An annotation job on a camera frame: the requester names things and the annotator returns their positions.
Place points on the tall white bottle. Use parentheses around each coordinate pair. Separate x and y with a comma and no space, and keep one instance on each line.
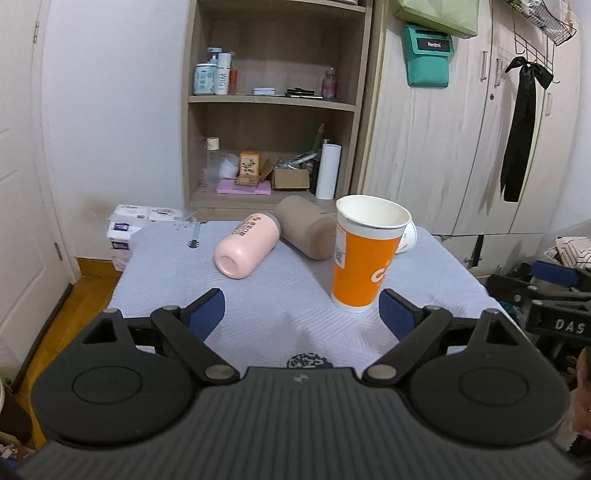
(223,74)

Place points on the red patterned white cloth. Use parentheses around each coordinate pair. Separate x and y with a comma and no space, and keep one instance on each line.
(572,251)

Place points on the white flat tin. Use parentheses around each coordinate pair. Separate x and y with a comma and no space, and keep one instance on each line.
(264,91)

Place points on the black speckled round disc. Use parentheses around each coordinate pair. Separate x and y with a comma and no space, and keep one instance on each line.
(308,361)

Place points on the person's right forearm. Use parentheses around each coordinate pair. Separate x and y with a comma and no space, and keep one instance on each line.
(582,392)

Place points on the pink small bottle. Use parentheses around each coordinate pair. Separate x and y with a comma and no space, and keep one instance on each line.
(329,85)

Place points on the white paper roll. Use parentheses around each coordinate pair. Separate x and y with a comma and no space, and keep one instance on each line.
(328,170)

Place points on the small orange bottle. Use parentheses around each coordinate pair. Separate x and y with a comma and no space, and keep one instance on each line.
(233,82)

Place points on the white door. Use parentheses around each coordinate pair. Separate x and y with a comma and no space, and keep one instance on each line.
(23,184)

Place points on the wooden bookshelf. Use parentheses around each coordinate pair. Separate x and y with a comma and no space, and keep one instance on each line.
(277,120)

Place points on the wooden printed box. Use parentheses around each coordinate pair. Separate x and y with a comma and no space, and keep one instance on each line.
(248,167)

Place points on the black flat items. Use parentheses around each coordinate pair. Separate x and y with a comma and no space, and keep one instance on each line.
(302,93)

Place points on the white paper cup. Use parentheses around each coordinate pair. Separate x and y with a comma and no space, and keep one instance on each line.
(408,237)

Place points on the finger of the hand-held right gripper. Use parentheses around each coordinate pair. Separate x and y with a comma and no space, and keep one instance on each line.
(510,286)
(556,273)

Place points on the light wooden wardrobe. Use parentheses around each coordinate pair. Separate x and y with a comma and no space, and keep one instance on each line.
(429,152)

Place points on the pack of tissue rolls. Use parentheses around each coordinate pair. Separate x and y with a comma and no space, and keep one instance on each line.
(127,226)

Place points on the clear bottle with beige lid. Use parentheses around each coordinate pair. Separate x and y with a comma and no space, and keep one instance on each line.
(212,161)

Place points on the tan cup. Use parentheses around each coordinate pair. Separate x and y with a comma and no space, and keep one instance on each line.
(307,226)

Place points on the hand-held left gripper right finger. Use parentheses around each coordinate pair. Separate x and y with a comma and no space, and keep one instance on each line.
(396,314)

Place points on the light grey quilted table cloth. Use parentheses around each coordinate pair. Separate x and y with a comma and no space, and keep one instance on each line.
(286,295)

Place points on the green paper bag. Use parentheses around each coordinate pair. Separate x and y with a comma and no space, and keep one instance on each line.
(443,14)

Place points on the teal and white canister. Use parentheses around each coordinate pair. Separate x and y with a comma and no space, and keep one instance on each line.
(204,79)

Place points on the orange paper cup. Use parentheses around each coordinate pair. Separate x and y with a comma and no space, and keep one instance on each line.
(360,263)

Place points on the small cardboard box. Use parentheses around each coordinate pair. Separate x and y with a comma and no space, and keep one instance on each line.
(291,179)

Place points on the pink flat box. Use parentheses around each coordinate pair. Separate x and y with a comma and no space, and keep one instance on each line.
(242,188)

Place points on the teal pouch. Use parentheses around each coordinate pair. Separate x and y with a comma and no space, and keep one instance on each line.
(427,62)

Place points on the pink cup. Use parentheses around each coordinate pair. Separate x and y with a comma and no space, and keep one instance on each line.
(247,244)

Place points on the black ribbon bow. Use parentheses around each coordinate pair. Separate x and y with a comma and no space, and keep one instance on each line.
(519,129)

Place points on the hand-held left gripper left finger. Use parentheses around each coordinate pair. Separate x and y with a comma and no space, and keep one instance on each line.
(208,314)

